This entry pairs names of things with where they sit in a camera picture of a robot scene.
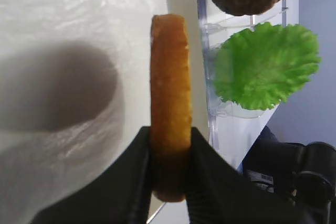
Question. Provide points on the green lettuce leaf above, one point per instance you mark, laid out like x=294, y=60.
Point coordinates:
x=261, y=67

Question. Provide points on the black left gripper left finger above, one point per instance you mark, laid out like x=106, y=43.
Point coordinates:
x=121, y=194

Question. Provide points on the white square plate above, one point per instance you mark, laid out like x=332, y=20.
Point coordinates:
x=75, y=89

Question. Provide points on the toasted bread slice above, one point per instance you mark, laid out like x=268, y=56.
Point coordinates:
x=171, y=106

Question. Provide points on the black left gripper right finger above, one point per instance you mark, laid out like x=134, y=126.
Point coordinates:
x=217, y=193

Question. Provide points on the clear acrylic food rack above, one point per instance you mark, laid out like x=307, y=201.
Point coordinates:
x=233, y=129

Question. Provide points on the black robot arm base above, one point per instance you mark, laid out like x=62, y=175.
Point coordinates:
x=302, y=174

